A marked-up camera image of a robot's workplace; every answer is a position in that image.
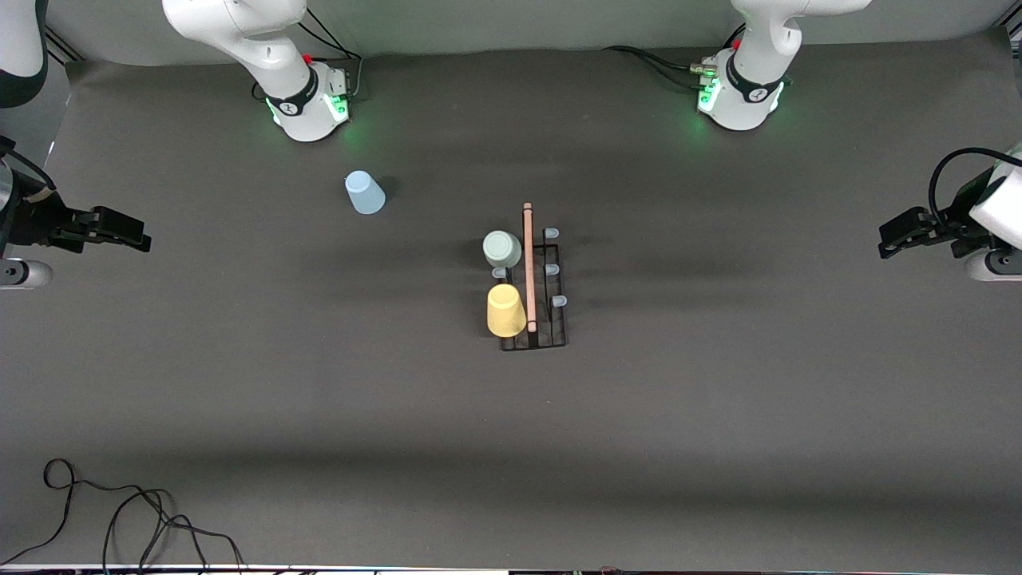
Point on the pale green plastic cup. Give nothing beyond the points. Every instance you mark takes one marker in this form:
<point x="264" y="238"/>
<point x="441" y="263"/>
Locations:
<point x="502" y="249"/>

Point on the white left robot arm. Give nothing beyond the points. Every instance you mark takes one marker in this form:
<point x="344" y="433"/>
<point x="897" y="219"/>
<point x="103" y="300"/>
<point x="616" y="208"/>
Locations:
<point x="750" y="72"/>

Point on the dark grey table mat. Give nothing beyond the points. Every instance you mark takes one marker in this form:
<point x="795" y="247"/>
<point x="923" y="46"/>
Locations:
<point x="718" y="439"/>

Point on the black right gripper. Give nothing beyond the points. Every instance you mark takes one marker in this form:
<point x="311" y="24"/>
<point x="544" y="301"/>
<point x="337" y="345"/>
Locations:
<point x="38" y="220"/>

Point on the yellow plastic cup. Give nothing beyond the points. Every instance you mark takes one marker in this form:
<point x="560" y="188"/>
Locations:
<point x="505" y="313"/>

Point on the light blue plastic cup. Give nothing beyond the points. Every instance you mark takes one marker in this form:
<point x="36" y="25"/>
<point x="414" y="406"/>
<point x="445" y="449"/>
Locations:
<point x="365" y="194"/>

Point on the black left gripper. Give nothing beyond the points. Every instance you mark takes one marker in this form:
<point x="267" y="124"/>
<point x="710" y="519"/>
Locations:
<point x="947" y="222"/>

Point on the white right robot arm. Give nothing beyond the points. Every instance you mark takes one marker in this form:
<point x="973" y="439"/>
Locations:
<point x="271" y="56"/>

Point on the black frame rail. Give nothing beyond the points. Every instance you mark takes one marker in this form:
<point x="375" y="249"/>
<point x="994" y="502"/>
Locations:
<point x="64" y="48"/>

